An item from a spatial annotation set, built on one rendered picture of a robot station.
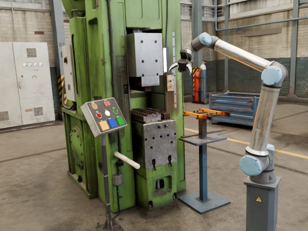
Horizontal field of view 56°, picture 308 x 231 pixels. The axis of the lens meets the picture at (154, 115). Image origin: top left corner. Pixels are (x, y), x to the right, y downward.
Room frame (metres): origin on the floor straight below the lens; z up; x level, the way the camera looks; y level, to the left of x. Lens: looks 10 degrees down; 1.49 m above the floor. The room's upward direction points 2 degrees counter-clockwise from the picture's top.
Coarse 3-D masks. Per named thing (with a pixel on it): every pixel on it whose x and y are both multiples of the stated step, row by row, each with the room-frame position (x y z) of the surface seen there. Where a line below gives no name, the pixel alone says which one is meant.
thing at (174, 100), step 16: (176, 0) 3.15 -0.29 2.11; (176, 16) 3.15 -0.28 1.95; (160, 32) 3.08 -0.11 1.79; (176, 32) 3.14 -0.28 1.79; (176, 48) 3.14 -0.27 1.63; (160, 80) 3.11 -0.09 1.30; (176, 80) 3.13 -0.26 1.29; (160, 96) 3.12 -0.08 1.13; (176, 96) 3.12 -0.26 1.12; (176, 112) 3.12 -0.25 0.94; (176, 128) 3.12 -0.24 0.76; (176, 144) 3.11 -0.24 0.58; (176, 176) 3.11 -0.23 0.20; (176, 192) 3.11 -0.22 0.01
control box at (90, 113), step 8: (88, 104) 2.30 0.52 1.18; (96, 104) 2.35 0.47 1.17; (104, 104) 2.42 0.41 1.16; (112, 104) 2.50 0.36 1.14; (88, 112) 2.27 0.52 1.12; (96, 112) 2.31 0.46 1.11; (104, 112) 2.37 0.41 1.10; (112, 112) 2.44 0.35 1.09; (120, 112) 2.51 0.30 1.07; (88, 120) 2.28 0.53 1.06; (96, 120) 2.26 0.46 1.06; (104, 120) 2.32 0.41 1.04; (96, 128) 2.23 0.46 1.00; (112, 128) 2.33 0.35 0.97; (120, 128) 2.46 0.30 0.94; (96, 136) 2.24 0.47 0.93
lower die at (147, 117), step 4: (136, 108) 3.16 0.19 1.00; (140, 108) 3.20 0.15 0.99; (136, 112) 2.96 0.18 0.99; (144, 112) 2.92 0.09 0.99; (148, 112) 2.86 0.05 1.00; (156, 112) 2.88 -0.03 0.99; (132, 116) 2.94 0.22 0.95; (136, 116) 2.87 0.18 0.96; (140, 116) 2.79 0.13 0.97; (144, 116) 2.75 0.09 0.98; (148, 116) 2.78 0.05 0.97; (152, 116) 2.80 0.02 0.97; (156, 116) 2.82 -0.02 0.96; (160, 116) 2.85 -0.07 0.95; (144, 120) 2.75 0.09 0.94; (148, 120) 2.77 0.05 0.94; (152, 120) 2.80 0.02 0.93; (156, 120) 2.82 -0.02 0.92
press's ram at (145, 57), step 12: (132, 36) 2.75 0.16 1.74; (144, 36) 2.77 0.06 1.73; (156, 36) 2.84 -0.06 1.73; (132, 48) 2.76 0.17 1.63; (144, 48) 2.77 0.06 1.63; (156, 48) 2.84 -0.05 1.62; (132, 60) 2.77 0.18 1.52; (144, 60) 2.77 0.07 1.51; (156, 60) 2.84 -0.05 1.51; (132, 72) 2.78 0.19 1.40; (144, 72) 2.76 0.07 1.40; (156, 72) 2.83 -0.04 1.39
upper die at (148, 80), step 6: (132, 78) 2.90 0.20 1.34; (138, 78) 2.79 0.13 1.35; (144, 78) 2.76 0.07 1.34; (150, 78) 2.80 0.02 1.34; (156, 78) 2.83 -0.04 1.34; (132, 84) 2.90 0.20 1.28; (138, 84) 2.80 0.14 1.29; (144, 84) 2.76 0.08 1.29; (150, 84) 2.79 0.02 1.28; (156, 84) 2.83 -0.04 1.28
